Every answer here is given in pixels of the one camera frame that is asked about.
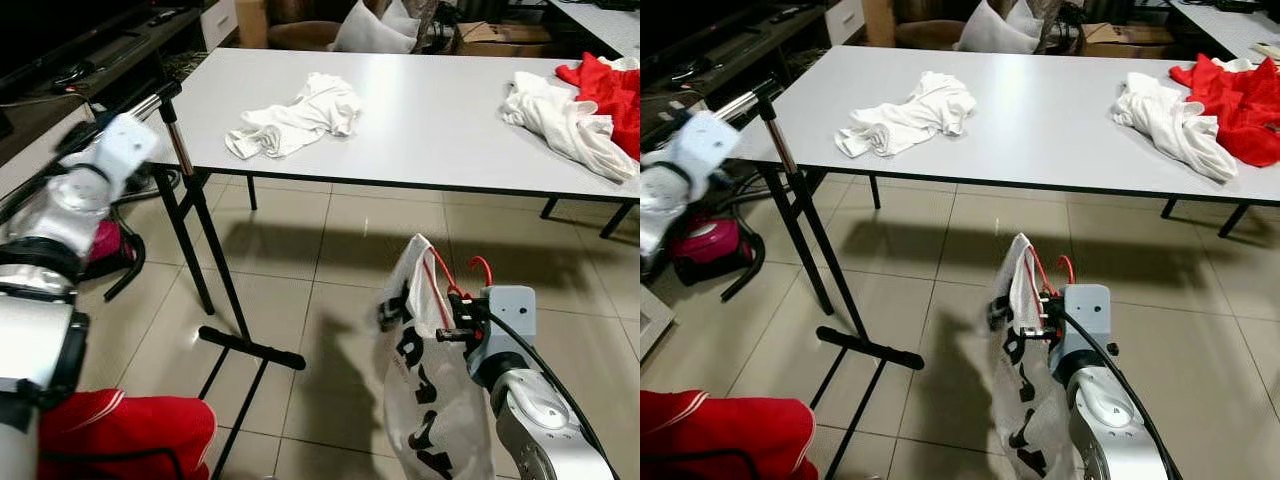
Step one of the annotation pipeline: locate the red clothes hanger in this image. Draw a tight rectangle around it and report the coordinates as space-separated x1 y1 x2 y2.
1022 245 1076 326
422 245 494 333

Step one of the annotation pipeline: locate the white jersey with black letters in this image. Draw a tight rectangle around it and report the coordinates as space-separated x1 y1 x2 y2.
988 232 1076 480
378 233 496 480

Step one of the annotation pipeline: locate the plain white t-shirt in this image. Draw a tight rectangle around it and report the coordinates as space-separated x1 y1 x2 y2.
895 70 977 136
285 72 363 138

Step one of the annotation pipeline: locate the long white table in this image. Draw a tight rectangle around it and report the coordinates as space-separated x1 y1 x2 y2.
735 43 1280 316
148 45 641 316

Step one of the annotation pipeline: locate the crumpled white garment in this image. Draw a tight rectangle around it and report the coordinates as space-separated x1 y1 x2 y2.
1113 72 1241 184
500 72 638 183

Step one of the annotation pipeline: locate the magenta vacuum cleaner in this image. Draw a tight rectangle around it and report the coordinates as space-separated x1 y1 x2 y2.
668 215 766 303
80 215 149 303

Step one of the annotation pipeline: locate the cream white garment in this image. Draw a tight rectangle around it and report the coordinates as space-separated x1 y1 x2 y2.
225 108 306 159
836 108 916 159

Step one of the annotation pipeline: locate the red garment with white stripe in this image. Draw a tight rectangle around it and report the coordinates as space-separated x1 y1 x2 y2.
38 390 218 480
640 390 819 480

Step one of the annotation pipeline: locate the open brown cardboard box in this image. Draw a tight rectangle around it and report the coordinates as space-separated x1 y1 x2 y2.
1080 22 1181 59
455 20 561 58

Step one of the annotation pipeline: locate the grey white pillow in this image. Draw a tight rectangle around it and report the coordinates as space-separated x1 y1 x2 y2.
333 0 421 54
955 0 1046 54

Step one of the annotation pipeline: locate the brown chair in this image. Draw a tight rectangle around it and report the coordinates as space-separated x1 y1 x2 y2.
895 20 969 49
268 20 346 51

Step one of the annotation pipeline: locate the small white table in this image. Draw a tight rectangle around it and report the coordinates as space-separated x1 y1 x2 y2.
1165 0 1280 63
545 0 641 59

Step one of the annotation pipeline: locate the dark tv console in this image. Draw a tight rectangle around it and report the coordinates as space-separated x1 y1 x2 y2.
0 0 216 196
640 0 831 141

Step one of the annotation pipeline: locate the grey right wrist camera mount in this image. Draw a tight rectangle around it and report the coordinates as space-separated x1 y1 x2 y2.
1055 284 1113 366
482 285 538 361

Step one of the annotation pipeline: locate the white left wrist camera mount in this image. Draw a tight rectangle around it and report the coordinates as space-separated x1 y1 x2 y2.
92 113 161 191
668 110 741 196

